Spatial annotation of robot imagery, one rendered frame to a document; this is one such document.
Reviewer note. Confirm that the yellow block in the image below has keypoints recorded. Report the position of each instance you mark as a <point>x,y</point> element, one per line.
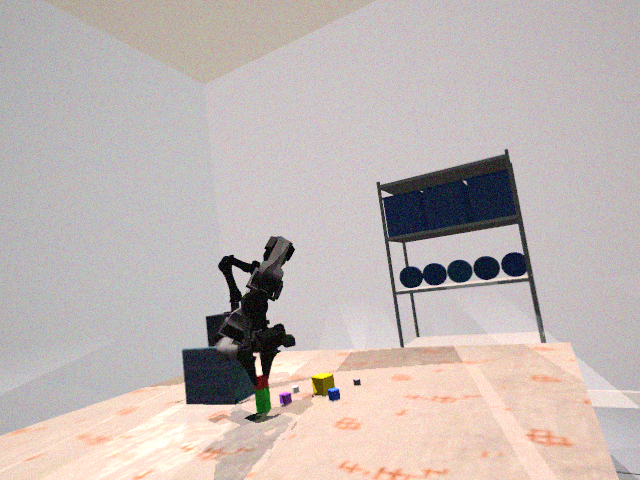
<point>322,382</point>

